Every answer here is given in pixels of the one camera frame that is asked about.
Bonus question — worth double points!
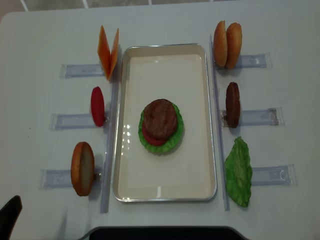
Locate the orange cheese slice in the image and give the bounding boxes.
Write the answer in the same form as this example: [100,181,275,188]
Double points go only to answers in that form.
[97,25,111,81]
[110,29,119,74]

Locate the black robot base front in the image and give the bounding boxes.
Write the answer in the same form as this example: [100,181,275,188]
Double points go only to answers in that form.
[84,226,245,240]

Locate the brown meat patty on burger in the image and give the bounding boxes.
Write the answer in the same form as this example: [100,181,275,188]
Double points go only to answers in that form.
[143,99,178,140]

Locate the red tomato slice on burger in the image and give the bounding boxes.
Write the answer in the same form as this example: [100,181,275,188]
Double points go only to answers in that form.
[141,122,167,146]

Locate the green lettuce leaf on burger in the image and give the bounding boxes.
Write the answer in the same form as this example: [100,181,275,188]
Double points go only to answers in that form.
[138,102,184,154]

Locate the standing red tomato slice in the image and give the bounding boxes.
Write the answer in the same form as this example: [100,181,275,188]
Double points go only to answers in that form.
[90,86,106,127]

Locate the standing brown meat patty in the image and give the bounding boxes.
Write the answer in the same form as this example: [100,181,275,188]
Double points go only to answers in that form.
[225,82,241,128]

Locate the standing green lettuce leaf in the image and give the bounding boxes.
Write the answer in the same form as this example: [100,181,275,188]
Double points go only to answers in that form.
[224,136,253,208]

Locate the cream rectangular metal tray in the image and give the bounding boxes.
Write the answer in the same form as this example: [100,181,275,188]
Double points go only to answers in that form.
[110,43,217,203]

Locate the standing bun half left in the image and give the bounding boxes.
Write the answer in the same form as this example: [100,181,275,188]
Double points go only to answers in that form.
[70,141,95,197]

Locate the clear holder middle left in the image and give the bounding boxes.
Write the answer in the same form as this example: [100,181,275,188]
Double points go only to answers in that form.
[49,113,97,130]

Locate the clear holder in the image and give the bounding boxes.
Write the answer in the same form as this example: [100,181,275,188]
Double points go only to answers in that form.
[59,64,105,79]
[49,113,97,130]
[251,164,297,186]
[233,52,273,69]
[219,107,285,128]
[38,169,73,189]

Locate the sesame bun outer right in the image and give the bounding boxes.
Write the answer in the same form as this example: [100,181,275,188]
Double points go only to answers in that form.
[213,20,228,67]

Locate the sesame bun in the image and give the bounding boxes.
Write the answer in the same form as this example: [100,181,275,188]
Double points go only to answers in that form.
[225,22,242,70]
[213,20,228,67]

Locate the clear holder top left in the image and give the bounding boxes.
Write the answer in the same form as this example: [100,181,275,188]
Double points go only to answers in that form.
[59,64,105,79]

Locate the sesame bun inner right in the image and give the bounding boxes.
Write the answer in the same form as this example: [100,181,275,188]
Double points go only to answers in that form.
[225,22,242,70]

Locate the clear holder middle right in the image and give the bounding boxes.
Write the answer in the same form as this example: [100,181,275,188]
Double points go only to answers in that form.
[219,107,285,128]

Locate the clear holder top right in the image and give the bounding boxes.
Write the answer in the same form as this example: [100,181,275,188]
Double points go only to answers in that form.
[233,52,273,69]

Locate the clear holder bottom left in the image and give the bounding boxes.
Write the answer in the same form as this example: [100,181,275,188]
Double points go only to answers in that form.
[38,169,73,189]

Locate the clear holder bottom right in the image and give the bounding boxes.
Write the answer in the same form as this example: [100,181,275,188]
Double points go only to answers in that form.
[251,164,297,186]

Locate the left long clear acrylic rail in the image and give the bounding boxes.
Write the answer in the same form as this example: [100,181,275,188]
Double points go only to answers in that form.
[100,44,122,214]

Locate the long clear acrylic rail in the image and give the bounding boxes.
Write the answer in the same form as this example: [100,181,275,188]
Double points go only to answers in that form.
[210,34,230,211]
[100,44,122,214]

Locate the right long clear acrylic rail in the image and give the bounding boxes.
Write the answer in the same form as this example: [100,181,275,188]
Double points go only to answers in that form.
[210,34,230,211]

